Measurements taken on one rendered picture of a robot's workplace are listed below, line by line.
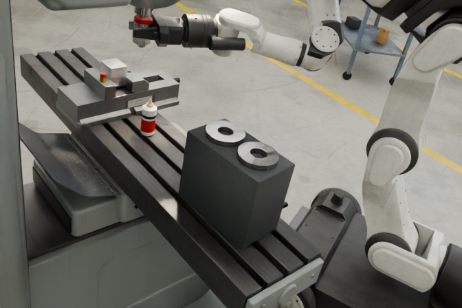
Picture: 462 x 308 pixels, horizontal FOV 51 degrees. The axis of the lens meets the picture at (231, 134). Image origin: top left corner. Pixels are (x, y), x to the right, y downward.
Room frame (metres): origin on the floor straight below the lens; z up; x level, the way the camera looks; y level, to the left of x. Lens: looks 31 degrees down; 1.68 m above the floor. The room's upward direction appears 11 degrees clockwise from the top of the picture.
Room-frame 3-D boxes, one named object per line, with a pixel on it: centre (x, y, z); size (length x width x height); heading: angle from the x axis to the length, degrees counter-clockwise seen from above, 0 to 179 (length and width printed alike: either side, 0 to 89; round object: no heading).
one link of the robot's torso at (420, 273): (1.18, -0.62, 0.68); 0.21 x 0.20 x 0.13; 67
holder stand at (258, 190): (0.88, -0.03, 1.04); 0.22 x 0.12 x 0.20; 51
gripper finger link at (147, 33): (1.14, 0.26, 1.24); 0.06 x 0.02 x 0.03; 116
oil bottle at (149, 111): (1.16, 0.24, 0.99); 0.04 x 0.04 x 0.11
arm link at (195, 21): (1.20, 0.19, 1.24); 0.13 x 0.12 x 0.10; 26
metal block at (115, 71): (1.26, 0.37, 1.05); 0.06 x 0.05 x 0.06; 48
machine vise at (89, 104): (1.28, 0.35, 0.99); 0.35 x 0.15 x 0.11; 138
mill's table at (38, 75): (1.15, 0.26, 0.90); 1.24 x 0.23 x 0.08; 46
